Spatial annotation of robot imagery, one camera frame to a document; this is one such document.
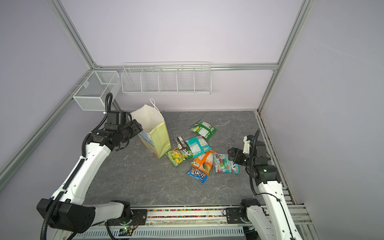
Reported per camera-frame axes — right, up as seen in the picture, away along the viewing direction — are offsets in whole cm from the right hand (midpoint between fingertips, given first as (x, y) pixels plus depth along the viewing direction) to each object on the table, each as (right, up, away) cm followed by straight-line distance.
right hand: (236, 153), depth 76 cm
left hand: (-51, +12, 0) cm, 53 cm away
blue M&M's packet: (-20, -14, +8) cm, 26 cm away
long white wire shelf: (-42, +48, +28) cm, 69 cm away
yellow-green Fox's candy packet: (-33, -5, +15) cm, 37 cm away
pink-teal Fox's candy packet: (-6, -8, +12) cm, 16 cm away
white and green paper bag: (-43, +9, +3) cm, 44 cm away
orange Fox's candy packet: (-16, -8, +13) cm, 22 cm away
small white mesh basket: (-77, +31, +2) cm, 83 cm away
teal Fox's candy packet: (-20, +1, +20) cm, 28 cm away
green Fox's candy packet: (-15, +12, +29) cm, 35 cm away
